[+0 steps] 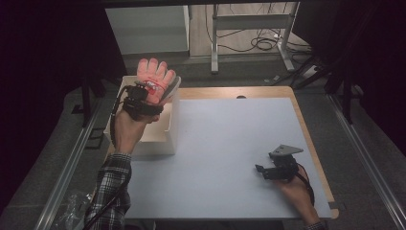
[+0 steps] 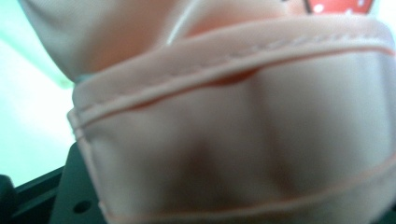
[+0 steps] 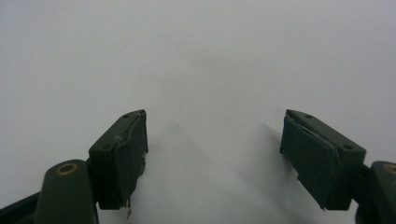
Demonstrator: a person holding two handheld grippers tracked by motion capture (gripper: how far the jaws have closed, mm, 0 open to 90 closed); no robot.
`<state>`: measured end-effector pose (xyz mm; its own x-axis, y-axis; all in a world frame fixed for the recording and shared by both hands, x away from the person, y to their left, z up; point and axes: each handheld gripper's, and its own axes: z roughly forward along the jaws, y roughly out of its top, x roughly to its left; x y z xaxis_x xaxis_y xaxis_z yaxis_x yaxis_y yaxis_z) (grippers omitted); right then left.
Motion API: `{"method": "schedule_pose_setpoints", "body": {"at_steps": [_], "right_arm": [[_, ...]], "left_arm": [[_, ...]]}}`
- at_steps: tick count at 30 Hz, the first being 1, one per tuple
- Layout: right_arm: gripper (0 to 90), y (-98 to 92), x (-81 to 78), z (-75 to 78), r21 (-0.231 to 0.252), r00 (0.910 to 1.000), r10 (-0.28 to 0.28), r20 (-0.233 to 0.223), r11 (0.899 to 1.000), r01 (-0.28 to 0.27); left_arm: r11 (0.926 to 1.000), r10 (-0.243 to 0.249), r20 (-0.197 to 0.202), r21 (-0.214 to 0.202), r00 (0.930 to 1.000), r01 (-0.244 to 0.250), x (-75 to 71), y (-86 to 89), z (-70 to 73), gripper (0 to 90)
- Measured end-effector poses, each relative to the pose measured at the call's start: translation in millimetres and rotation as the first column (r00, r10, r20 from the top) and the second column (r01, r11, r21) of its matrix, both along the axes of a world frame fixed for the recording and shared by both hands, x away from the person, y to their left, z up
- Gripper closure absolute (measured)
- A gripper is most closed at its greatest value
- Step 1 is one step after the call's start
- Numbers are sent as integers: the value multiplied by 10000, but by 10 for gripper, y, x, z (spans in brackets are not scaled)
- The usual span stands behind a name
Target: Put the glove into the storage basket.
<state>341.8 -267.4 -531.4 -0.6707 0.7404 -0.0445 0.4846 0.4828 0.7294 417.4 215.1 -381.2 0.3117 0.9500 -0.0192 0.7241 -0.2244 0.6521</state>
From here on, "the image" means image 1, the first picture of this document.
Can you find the white cabinet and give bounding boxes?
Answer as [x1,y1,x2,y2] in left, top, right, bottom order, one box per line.
[104,5,191,56]

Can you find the white box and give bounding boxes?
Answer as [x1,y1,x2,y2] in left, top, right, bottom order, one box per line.
[103,75,182,157]

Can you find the dark metal stand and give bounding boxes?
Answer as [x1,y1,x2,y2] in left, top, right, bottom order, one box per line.
[325,54,366,126]
[71,71,108,128]

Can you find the clear plastic bag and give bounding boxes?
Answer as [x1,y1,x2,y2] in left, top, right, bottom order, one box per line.
[51,190,93,230]

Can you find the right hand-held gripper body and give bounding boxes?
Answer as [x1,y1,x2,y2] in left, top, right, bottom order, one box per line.
[268,144,305,184]

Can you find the pink glove with red label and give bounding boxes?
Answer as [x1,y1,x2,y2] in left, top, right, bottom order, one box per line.
[136,57,177,105]

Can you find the person's right hand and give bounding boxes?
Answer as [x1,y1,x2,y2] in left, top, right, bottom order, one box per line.
[275,166,320,226]

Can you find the pink glove with grey palm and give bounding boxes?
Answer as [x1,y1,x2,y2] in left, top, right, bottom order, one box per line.
[159,76,182,104]

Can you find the person's left hand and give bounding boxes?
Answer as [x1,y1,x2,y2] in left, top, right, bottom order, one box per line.
[112,108,161,155]

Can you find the white metal desk frame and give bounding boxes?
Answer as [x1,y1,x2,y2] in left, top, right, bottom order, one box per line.
[210,1,302,75]

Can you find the metal floor rail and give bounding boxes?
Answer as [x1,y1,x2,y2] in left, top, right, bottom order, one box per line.
[327,94,406,230]
[33,98,103,230]

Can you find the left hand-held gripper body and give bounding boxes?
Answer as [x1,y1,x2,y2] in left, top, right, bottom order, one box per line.
[122,80,165,122]

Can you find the white power strip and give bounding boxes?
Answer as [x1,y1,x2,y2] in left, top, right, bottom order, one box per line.
[301,64,319,80]

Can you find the black floor cables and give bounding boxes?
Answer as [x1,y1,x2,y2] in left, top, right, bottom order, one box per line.
[204,2,312,55]

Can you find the light blue table mat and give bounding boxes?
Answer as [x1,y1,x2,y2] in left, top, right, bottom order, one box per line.
[124,97,333,220]

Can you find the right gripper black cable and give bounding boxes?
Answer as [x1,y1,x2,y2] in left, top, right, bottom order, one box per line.
[296,163,316,207]

